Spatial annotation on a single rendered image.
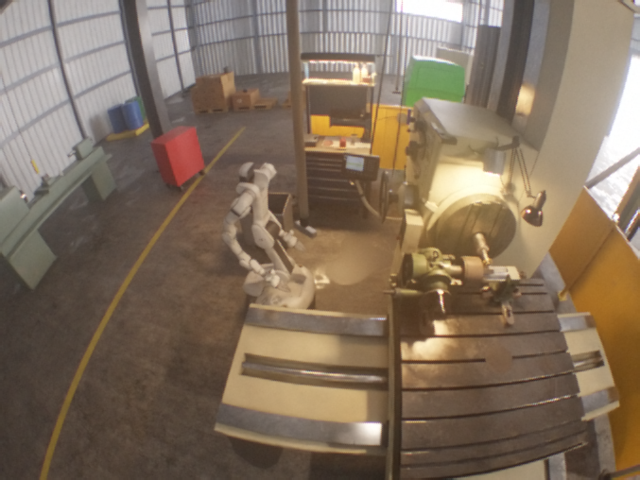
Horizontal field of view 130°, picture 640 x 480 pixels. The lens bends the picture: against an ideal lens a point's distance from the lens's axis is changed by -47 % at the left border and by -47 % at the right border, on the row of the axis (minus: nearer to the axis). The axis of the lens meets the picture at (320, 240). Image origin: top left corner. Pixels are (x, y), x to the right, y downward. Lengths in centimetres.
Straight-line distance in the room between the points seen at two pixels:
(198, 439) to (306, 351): 132
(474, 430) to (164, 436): 234
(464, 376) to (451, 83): 508
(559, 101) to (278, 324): 222
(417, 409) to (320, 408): 57
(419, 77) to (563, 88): 411
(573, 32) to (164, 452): 396
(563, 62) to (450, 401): 186
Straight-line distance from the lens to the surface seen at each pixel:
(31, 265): 533
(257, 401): 180
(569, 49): 180
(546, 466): 239
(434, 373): 159
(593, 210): 380
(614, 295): 352
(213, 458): 258
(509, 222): 191
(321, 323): 193
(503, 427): 168
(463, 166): 168
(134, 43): 589
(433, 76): 568
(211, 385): 271
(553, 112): 180
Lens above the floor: 241
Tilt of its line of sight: 43 degrees down
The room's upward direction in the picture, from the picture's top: 2 degrees counter-clockwise
